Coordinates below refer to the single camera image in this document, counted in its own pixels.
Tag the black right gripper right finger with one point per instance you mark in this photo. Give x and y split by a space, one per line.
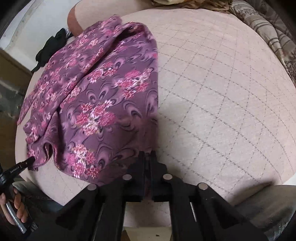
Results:
160 187

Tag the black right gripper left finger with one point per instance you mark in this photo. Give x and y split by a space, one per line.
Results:
136 187

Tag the purple floral garment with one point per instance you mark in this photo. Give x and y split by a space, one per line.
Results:
94 108

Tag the person's left hand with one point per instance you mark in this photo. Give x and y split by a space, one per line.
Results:
21 211

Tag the dark trousers leg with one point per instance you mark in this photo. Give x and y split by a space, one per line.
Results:
35 200

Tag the pink quilted sofa seat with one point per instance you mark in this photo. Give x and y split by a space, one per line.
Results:
226 110

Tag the brown wooden cabinet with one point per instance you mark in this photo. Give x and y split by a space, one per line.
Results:
15 79

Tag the black cloth on sofa edge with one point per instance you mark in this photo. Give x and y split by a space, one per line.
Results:
52 45

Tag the beige floral crumpled cloth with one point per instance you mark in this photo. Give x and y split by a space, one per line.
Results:
213 5

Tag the striped beige patterned blanket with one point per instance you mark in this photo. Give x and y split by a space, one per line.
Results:
264 20

